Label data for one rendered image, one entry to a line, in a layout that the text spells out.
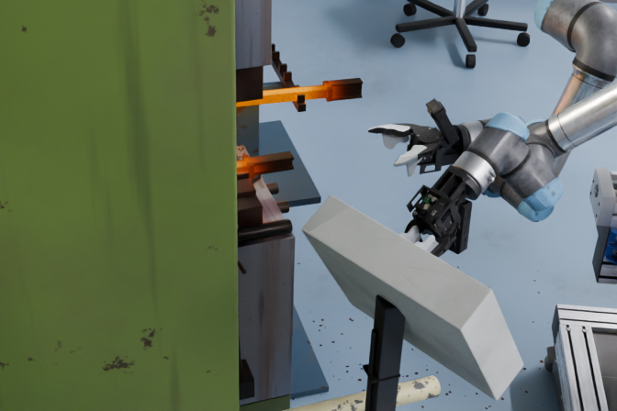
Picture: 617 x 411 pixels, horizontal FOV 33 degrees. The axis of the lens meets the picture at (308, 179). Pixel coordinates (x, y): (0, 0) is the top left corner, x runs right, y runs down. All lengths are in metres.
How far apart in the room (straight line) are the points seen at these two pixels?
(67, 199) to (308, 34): 3.60
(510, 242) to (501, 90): 1.16
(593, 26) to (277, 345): 0.96
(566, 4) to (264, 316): 0.93
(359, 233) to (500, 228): 2.15
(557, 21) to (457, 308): 0.93
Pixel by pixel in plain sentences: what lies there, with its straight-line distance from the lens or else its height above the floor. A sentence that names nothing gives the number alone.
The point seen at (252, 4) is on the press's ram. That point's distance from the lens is 1.80.
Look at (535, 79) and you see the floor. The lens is 4.84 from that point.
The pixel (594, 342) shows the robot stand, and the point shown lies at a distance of 3.05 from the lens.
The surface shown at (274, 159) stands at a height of 1.01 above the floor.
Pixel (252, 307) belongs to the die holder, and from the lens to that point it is 2.18.
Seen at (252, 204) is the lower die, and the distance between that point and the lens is 2.08.
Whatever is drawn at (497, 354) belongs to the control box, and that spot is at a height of 1.04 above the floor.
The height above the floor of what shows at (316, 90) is 0.97.
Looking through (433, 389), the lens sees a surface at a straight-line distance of 2.20.
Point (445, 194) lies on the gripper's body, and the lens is 1.85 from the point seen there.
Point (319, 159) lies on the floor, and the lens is 4.08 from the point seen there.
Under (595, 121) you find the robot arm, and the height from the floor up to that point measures 1.21.
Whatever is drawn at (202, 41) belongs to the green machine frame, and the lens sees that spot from 1.49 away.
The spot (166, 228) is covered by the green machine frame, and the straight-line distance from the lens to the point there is 1.64.
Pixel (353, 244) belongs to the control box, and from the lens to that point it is 1.66.
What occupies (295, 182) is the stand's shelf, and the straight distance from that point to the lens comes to 2.66.
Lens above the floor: 2.16
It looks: 33 degrees down
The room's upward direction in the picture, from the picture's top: 2 degrees clockwise
